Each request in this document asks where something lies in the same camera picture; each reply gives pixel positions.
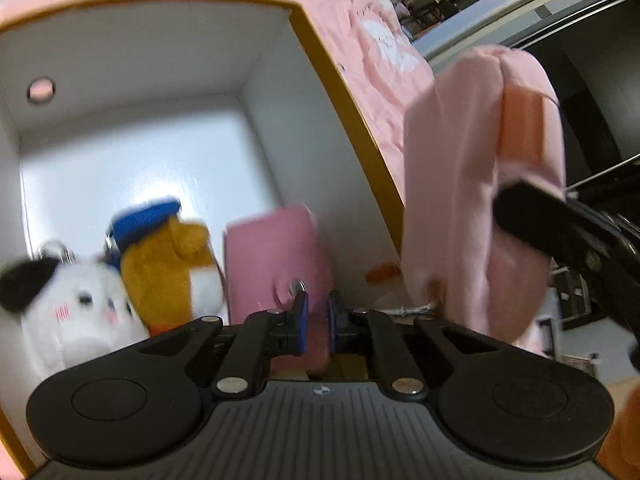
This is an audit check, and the orange cardboard box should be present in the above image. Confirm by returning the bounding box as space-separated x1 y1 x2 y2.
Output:
0 0 409 480

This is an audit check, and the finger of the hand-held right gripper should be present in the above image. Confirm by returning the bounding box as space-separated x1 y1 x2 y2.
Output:
494 182 640 346

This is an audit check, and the pink printed blanket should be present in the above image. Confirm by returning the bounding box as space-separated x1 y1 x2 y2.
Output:
0 0 437 202

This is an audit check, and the brown bear plush blue hat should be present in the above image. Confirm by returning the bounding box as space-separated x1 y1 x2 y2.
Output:
104 197 226 337

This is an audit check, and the pink striped cloth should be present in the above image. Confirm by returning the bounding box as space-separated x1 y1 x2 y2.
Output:
222 204 335 364

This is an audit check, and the white dog plush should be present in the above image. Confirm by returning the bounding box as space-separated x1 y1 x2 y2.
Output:
0 242 149 382

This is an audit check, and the orange crochet toy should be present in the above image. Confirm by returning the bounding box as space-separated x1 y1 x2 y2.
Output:
366 263 401 284

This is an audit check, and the pink pouch with carabiner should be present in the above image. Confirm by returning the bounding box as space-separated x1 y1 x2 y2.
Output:
402 44 569 354

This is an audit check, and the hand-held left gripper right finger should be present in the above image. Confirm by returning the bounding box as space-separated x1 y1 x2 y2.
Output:
327 290 507 397

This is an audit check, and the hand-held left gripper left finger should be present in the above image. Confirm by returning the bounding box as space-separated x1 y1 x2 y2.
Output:
149 290 311 397

